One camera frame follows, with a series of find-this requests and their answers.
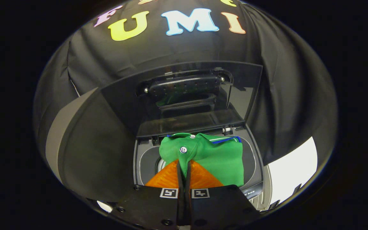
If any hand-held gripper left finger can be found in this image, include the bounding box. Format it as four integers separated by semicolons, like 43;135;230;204
107;159;185;230

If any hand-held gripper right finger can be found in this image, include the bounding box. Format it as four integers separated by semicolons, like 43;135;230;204
184;159;261;230

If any green polo shirt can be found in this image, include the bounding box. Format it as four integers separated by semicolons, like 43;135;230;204
159;132;244;187

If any dark washing machine lid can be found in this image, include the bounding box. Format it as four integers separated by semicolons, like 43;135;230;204
100;61;264;138

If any grey cabinet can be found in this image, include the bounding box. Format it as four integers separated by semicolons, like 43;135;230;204
45;87;137;202

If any black backdrop cloth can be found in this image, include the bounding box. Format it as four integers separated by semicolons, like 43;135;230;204
33;0;338;192

